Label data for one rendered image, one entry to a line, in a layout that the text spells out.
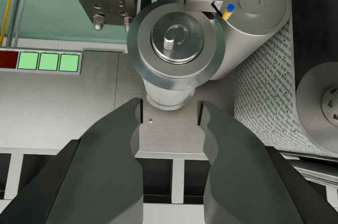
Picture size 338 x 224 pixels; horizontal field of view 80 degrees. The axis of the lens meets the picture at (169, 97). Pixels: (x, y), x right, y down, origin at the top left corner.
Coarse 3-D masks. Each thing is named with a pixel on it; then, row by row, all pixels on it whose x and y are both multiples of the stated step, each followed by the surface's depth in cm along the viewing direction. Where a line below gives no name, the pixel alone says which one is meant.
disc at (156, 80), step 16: (160, 0) 31; (176, 0) 31; (144, 16) 31; (208, 16) 31; (128, 32) 30; (128, 48) 30; (224, 48) 30; (144, 64) 29; (208, 64) 30; (160, 80) 29; (176, 80) 29; (192, 80) 29
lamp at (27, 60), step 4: (20, 56) 61; (24, 56) 61; (28, 56) 61; (32, 56) 61; (36, 56) 61; (20, 60) 61; (24, 60) 61; (28, 60) 61; (32, 60) 61; (36, 60) 61; (20, 64) 60; (24, 64) 61; (28, 64) 61; (32, 64) 61; (28, 68) 60; (32, 68) 60
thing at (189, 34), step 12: (180, 12) 29; (156, 24) 28; (168, 24) 29; (180, 24) 29; (192, 24) 29; (156, 36) 28; (180, 36) 28; (192, 36) 28; (156, 48) 28; (180, 48) 28; (192, 48) 28; (168, 60) 28; (180, 60) 28; (192, 60) 29
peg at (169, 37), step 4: (168, 32) 25; (164, 36) 25; (168, 36) 25; (172, 36) 25; (164, 40) 25; (168, 40) 25; (172, 40) 25; (164, 44) 27; (168, 44) 26; (172, 44) 26; (164, 48) 28; (168, 48) 27; (172, 48) 28
